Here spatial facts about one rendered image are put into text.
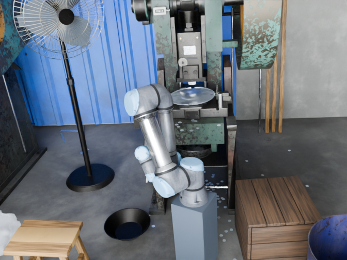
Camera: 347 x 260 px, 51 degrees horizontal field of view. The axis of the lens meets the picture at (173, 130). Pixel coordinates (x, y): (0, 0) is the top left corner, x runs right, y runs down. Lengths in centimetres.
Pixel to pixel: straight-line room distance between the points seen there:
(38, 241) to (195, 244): 81
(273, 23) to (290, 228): 103
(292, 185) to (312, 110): 174
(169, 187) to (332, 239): 81
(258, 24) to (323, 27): 177
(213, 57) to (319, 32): 137
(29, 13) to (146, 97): 101
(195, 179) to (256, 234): 44
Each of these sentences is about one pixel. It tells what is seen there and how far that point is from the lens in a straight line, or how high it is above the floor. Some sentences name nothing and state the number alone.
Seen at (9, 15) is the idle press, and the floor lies 128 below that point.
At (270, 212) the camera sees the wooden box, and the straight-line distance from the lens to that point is 204.
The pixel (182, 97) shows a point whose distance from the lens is 230.
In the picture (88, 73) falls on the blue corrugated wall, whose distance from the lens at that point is 373.
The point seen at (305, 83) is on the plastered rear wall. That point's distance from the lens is 377.
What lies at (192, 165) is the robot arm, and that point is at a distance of 179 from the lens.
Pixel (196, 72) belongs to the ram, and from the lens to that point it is 226.
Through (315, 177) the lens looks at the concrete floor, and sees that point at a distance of 298.
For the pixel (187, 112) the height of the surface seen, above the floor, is 70.
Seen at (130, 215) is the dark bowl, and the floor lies 3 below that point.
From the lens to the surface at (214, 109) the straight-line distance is 232.
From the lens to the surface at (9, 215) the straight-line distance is 266.
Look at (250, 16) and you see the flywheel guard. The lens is 191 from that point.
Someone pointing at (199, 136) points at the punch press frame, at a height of 55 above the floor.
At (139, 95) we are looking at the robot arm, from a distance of 171.
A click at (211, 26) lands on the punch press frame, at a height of 121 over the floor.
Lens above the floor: 164
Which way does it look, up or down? 27 degrees down
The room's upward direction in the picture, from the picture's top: 5 degrees counter-clockwise
